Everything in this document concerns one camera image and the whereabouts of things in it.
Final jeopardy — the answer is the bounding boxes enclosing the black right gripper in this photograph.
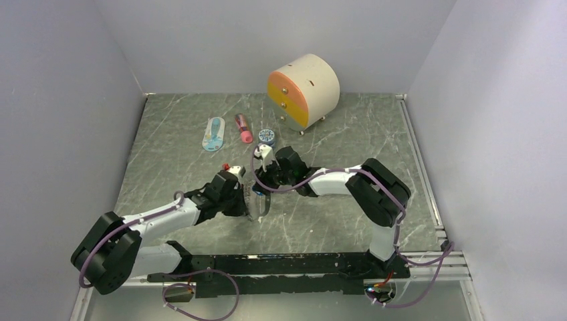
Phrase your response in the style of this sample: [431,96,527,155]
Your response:
[252,156,294,197]

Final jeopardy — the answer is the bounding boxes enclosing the blue plastic key tag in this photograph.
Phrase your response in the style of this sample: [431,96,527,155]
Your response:
[252,186,263,196]

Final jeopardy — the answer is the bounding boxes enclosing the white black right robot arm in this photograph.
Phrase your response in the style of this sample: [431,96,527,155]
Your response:
[253,144,411,278]

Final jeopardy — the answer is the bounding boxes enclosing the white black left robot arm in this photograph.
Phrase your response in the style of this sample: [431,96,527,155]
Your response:
[71,166,249,295]

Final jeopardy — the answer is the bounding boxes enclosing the blue round tin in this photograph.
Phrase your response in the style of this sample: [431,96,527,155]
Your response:
[257,128,276,147]

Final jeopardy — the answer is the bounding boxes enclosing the pink marker tube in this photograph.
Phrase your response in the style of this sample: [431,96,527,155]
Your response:
[235,114,253,144]

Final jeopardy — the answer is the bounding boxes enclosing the light blue oval case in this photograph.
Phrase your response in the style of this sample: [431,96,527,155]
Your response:
[202,117,225,152]

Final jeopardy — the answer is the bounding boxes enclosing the beige round drawer cabinet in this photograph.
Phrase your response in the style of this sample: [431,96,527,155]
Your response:
[267,53,340,136]

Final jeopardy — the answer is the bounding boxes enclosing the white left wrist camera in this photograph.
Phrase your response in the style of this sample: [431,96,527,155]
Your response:
[222,163,246,183]

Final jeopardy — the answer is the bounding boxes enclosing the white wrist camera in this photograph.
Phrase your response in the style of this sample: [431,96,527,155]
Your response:
[254,144,275,172]
[222,163,246,183]

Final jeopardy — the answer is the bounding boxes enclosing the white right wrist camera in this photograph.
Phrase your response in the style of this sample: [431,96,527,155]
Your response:
[254,144,275,172]

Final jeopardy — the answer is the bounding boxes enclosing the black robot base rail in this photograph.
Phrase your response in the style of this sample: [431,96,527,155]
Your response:
[147,251,411,298]

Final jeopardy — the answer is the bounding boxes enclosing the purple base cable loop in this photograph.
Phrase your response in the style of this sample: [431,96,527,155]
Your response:
[162,269,241,321]

